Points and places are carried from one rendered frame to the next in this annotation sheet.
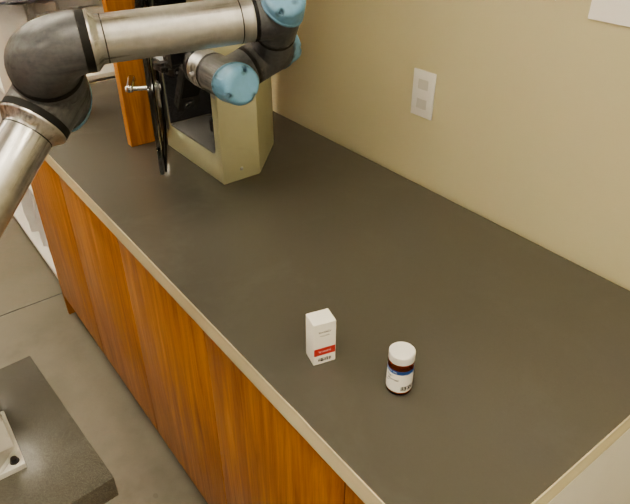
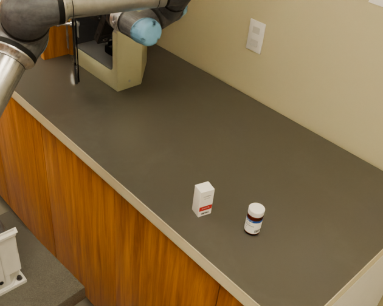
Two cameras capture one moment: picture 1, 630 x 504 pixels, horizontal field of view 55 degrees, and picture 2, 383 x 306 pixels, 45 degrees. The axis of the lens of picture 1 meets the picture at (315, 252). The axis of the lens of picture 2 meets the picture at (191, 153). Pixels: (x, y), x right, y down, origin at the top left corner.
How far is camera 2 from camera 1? 27 cm
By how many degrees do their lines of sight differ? 8
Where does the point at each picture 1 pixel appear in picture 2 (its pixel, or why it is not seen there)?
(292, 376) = (185, 224)
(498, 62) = (309, 22)
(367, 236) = (220, 132)
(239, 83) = (150, 32)
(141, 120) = (52, 41)
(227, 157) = (121, 73)
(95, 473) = (72, 285)
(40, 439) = (31, 265)
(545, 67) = (339, 28)
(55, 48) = (41, 10)
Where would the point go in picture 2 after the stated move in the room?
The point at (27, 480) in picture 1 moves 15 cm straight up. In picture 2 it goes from (29, 289) to (20, 242)
